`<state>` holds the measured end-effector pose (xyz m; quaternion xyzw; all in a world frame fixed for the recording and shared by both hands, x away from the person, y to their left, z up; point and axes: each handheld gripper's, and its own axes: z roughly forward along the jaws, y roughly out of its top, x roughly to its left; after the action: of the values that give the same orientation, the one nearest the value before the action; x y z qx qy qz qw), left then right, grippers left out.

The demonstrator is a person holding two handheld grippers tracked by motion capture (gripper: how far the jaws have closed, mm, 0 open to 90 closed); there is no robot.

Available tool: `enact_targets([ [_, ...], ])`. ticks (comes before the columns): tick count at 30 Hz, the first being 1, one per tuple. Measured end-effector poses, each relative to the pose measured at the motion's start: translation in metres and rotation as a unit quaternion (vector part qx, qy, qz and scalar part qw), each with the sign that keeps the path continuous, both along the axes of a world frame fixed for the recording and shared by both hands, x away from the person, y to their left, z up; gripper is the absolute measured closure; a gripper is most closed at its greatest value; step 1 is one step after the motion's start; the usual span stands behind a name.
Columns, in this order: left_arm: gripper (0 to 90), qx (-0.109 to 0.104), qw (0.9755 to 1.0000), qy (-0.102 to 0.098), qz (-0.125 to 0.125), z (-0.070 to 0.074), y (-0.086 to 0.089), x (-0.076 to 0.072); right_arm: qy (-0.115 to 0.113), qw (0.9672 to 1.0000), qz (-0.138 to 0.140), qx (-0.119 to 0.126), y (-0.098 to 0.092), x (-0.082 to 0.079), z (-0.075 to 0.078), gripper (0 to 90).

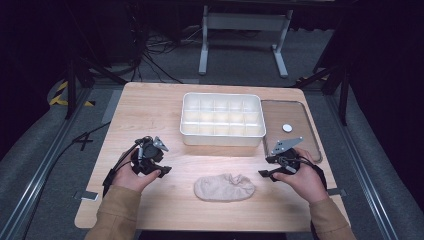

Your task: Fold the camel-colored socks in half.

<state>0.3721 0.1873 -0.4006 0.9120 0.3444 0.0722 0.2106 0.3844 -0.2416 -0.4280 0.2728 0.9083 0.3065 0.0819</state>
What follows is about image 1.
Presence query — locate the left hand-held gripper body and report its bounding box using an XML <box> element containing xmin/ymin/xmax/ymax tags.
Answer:
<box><xmin>130</xmin><ymin>135</ymin><xmax>170</xmax><ymax>176</ymax></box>

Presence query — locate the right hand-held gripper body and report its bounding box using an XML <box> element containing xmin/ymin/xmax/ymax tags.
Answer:
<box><xmin>265</xmin><ymin>135</ymin><xmax>305</xmax><ymax>178</ymax></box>

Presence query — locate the beige sock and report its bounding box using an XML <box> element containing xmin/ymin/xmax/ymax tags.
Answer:
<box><xmin>193</xmin><ymin>172</ymin><xmax>257</xmax><ymax>203</ymax></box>

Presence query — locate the white compartment storage box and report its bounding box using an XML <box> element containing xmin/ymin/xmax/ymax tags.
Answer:
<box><xmin>179</xmin><ymin>92</ymin><xmax>267</xmax><ymax>148</ymax></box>

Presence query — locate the person's left hand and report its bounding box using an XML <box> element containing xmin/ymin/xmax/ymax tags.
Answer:
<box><xmin>110</xmin><ymin>147</ymin><xmax>162</xmax><ymax>194</ymax></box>

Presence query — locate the person's right hand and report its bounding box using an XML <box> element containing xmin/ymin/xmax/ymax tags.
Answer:
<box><xmin>272</xmin><ymin>147</ymin><xmax>330</xmax><ymax>205</ymax></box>

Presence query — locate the grey floor tape strip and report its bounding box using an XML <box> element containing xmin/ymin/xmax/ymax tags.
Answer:
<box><xmin>100</xmin><ymin>88</ymin><xmax>124</xmax><ymax>125</ymax></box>

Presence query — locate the black tripod stand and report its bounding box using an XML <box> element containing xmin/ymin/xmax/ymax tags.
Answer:
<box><xmin>293</xmin><ymin>64</ymin><xmax>352</xmax><ymax>127</ymax></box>
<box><xmin>64</xmin><ymin>56</ymin><xmax>130</xmax><ymax>121</ymax></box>

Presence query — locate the yellow black hazard tape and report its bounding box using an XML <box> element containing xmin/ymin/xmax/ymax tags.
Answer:
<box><xmin>48</xmin><ymin>80</ymin><xmax>97</xmax><ymax>108</ymax></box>

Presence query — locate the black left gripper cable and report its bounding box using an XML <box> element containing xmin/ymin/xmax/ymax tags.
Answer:
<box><xmin>102</xmin><ymin>135</ymin><xmax>149</xmax><ymax>198</ymax></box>

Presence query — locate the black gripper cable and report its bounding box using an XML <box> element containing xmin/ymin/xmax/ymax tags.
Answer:
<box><xmin>102</xmin><ymin>135</ymin><xmax>149</xmax><ymax>198</ymax></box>
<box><xmin>279</xmin><ymin>155</ymin><xmax>329</xmax><ymax>240</ymax></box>

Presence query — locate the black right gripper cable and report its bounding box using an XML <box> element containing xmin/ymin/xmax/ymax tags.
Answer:
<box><xmin>279</xmin><ymin>155</ymin><xmax>329</xmax><ymax>240</ymax></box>

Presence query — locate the grey metal floor rail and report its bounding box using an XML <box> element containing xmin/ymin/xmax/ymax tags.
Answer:
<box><xmin>323</xmin><ymin>93</ymin><xmax>400</xmax><ymax>240</ymax></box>
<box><xmin>0</xmin><ymin>85</ymin><xmax>95</xmax><ymax>240</ymax></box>

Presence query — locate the black floor cable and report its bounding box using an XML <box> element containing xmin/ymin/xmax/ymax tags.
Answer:
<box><xmin>19</xmin><ymin>121</ymin><xmax>112</xmax><ymax>240</ymax></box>

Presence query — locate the bundle of black cables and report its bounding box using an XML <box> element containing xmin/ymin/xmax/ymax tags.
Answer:
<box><xmin>133</xmin><ymin>23</ymin><xmax>204</xmax><ymax>85</ymax></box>

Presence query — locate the white metal table frame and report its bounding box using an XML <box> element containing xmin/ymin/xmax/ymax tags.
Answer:
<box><xmin>198</xmin><ymin>4</ymin><xmax>294</xmax><ymax>80</ymax></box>

